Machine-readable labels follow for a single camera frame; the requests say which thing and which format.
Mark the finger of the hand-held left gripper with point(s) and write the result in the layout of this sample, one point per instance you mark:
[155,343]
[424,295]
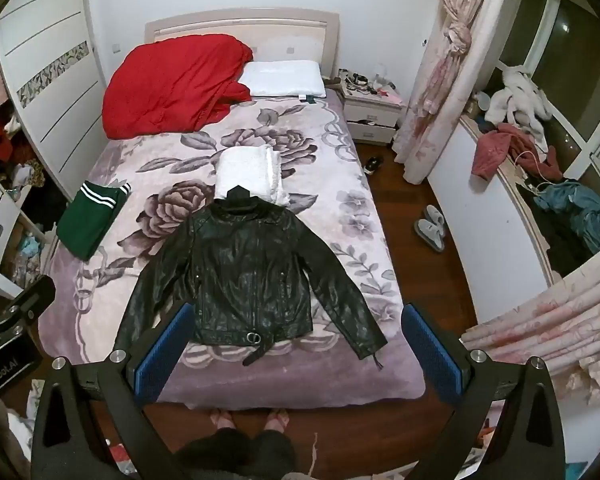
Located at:
[30,297]

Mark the white pillow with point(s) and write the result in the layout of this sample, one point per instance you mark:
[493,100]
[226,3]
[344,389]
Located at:
[282,77]

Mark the white wardrobe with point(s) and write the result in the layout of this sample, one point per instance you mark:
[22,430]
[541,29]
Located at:
[45,75]

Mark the person's right pink slipper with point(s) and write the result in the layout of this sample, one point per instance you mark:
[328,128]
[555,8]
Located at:
[277,417]

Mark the person's legs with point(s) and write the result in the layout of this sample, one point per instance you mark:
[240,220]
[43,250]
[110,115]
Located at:
[240,452]

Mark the tied pink floral curtain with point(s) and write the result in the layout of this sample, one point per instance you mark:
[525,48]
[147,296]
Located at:
[450,60]

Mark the white fluffy garment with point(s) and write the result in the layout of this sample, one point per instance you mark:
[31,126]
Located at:
[517,97]

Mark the small bedside clutter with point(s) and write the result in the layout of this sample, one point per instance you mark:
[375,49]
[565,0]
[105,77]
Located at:
[362,82]

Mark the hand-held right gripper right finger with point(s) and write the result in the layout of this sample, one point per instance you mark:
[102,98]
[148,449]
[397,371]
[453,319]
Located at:
[432,355]

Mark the grey slipper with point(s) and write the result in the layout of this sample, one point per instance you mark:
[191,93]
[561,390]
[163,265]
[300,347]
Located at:
[436,215]
[427,235]

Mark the black shoe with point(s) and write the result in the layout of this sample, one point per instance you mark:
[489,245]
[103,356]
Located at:
[374,164]

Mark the white nightstand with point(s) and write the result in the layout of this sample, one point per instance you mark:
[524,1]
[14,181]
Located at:
[372,115]

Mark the teal jacket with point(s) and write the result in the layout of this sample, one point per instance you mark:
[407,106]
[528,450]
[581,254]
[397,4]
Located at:
[580,207]

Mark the black leather jacket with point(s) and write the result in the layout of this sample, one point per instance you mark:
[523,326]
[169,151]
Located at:
[250,270]

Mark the white curved window bench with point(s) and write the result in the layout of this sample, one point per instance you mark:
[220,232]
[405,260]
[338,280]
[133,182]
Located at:
[480,220]

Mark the folded white fleece blanket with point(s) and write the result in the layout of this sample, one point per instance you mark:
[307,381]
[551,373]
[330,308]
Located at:
[245,167]

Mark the loose pink floral curtain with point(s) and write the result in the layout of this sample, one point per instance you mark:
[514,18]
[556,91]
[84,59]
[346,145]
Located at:
[545,320]

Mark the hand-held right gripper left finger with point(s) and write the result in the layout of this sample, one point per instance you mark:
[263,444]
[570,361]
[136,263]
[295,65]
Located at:
[162,355]

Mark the dark cloth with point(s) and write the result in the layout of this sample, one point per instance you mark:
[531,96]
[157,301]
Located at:
[560,245]

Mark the window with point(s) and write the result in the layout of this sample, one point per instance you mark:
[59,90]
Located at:
[575,25]

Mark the floral plush blanket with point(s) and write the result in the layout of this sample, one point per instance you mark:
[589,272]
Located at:
[330,200]

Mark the green pants with white stripes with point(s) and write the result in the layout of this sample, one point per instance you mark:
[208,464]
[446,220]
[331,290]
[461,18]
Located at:
[87,222]

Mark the red garment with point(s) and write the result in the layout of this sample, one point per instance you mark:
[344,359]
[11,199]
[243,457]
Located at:
[490,152]

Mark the person's left pink slipper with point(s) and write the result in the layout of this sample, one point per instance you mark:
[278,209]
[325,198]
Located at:
[221,417]

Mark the red duvet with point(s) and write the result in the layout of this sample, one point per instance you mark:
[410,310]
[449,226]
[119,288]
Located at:
[175,85]

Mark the beige bed headboard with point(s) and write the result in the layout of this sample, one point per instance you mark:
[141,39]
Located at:
[280,35]

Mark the person's pink slipper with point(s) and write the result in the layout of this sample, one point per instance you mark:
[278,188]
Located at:
[221,417]
[277,417]

